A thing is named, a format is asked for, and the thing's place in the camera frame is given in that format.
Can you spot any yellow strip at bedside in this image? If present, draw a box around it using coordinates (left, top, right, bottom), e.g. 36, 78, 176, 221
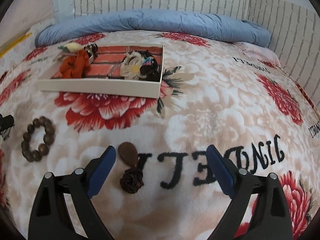
0, 33, 32, 57

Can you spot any cream fabric flower hair clip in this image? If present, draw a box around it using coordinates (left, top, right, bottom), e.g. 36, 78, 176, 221
120, 51, 146, 80

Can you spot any white strap wristwatch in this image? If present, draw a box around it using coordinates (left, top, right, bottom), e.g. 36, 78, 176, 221
84, 43, 98, 64

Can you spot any plush pineapple pink hair clip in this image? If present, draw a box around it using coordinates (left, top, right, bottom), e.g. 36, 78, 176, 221
58, 42, 83, 54

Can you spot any orange fabric scrunchie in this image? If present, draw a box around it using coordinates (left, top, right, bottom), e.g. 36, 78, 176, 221
59, 50, 91, 79

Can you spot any rainbow black claw hair clip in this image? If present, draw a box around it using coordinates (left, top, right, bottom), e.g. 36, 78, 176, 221
139, 50, 161, 82

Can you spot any white tray brick-pattern base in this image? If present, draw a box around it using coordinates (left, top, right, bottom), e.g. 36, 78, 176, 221
36, 43, 164, 99

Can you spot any blue rolled quilt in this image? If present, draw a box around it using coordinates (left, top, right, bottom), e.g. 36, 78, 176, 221
35, 9, 271, 47

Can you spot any brown wooden bead bracelet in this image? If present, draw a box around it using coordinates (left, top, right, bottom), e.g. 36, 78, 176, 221
21, 115, 56, 163

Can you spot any floral plush blanket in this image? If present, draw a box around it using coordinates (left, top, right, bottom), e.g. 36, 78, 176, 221
1, 30, 319, 239

